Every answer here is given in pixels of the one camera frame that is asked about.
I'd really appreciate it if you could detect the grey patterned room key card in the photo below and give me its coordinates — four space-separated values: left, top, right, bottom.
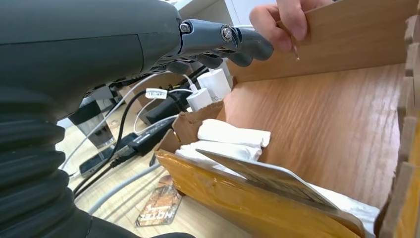
196 148 341 212

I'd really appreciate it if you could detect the dark reflective block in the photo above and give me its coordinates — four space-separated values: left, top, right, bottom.
68 99 116 149

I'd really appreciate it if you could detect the black power brick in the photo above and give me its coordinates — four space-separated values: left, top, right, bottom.
126 117 178 157

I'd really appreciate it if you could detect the dark smartphone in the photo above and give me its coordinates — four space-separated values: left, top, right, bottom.
78 144 139 179

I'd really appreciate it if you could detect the small white charger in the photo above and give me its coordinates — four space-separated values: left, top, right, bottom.
186 88 213 113

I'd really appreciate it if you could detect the large white charger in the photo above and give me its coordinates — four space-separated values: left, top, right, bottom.
197 68 232 103

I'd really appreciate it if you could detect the white rolled cloth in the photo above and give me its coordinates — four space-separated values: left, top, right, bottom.
174 140 263 179
308 183 380 238
197 119 272 149

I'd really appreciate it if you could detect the open cardboard box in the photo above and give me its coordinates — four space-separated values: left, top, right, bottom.
154 0 420 238

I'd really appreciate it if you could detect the short black cable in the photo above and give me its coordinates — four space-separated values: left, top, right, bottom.
111 90 147 158

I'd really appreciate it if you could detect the white cable tag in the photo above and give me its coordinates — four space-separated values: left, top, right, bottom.
145 88 168 100

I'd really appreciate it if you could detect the long black cable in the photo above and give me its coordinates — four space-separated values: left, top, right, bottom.
72 151 139 198

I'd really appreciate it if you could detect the thick grey cable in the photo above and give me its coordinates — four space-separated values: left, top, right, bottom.
87 162 162 216

